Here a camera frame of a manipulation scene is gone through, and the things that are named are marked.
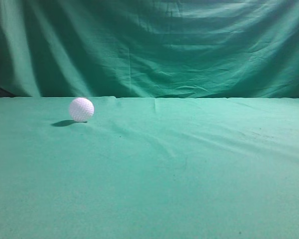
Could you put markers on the white dimpled golf ball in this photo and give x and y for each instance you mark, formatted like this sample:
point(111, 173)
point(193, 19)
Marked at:
point(81, 109)

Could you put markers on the green table cloth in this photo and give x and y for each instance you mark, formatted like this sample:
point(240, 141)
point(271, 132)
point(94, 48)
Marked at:
point(145, 168)

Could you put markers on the green backdrop curtain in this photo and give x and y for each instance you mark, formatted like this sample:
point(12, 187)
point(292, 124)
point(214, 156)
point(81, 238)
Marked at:
point(149, 48)

